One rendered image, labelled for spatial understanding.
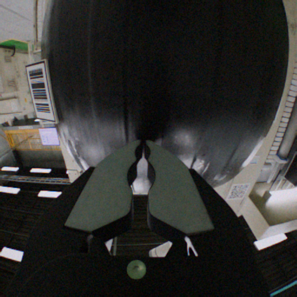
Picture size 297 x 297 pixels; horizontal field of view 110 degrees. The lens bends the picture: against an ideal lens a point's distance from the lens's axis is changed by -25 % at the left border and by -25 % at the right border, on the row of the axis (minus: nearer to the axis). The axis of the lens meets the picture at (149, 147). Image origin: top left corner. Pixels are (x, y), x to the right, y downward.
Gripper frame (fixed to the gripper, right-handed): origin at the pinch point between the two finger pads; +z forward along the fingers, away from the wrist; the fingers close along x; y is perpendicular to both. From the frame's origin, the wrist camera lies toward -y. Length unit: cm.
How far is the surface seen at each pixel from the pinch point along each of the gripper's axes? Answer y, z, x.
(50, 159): 676, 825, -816
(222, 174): 5.8, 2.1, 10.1
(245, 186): 27.4, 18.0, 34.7
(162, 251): 145, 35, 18
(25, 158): 665, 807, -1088
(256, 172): 21.5, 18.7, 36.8
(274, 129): 6.5, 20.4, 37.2
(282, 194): 45, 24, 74
